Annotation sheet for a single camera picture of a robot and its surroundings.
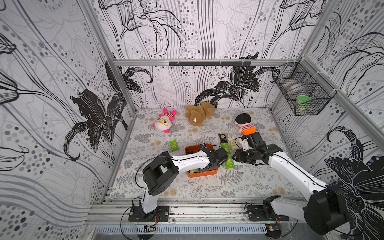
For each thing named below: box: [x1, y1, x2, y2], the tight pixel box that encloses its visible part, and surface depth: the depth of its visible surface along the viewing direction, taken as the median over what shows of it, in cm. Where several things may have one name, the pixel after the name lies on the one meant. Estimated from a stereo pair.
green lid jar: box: [295, 94, 312, 115], surface depth 81 cm
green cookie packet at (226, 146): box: [220, 143, 232, 155], surface depth 100 cm
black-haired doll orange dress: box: [234, 113, 257, 136], surface depth 105 cm
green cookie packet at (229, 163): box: [225, 156, 235, 169], surface depth 90 cm
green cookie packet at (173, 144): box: [169, 139, 179, 152], surface depth 100 cm
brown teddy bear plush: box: [185, 101, 216, 127], surface depth 107 cm
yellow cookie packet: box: [230, 140, 239, 151], surface depth 100 cm
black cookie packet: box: [217, 133, 228, 144], surface depth 103 cm
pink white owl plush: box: [152, 108, 177, 134], surface depth 106 cm
